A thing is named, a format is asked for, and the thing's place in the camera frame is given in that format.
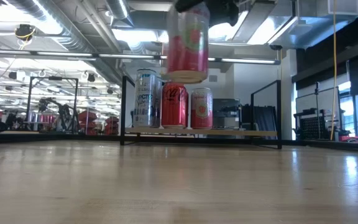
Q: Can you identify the pink white sparkling water can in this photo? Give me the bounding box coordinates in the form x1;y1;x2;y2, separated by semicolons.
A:
165;2;210;85
190;87;214;130

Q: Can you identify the red Coca-Cola can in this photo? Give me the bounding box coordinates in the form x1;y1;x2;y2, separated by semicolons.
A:
161;82;189;129

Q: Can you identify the bright ceiling light panel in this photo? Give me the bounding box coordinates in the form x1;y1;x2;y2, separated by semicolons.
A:
112;23;239;45

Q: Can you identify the grey equipment box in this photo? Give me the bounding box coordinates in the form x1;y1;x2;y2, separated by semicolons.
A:
212;98;242;129

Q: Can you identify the black background panel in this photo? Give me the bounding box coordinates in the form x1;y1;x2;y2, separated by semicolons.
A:
249;105;278;131

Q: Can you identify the thin black stand pole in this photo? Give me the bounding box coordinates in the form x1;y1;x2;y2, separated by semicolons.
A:
313;81;321;110

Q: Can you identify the long ceiling light strip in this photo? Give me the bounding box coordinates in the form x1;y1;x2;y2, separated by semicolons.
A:
0;48;282;65

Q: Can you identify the red background chair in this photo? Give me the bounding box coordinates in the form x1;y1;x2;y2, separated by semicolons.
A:
78;110;98;135
104;115;120;135

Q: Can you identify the black perforated rack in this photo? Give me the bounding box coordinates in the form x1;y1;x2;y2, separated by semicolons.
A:
293;108;334;141

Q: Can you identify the black round ceiling device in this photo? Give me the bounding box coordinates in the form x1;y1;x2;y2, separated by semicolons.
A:
14;24;37;42

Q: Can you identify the rectangular metal air duct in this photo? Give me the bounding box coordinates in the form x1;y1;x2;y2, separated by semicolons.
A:
232;0;358;50

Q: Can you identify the smooth round silver duct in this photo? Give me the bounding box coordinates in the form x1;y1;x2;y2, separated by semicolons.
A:
106;0;134;28

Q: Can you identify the wooden shelf with black frame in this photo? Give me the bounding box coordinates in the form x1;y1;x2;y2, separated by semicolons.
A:
119;75;284;151

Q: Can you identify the corrugated silver air duct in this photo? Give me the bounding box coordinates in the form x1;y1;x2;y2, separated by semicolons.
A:
6;0;90;53

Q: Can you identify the black background station frame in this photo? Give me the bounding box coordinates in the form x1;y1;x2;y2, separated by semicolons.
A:
25;75;80;134

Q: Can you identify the black table frame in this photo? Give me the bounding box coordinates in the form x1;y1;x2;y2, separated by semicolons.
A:
0;129;358;154

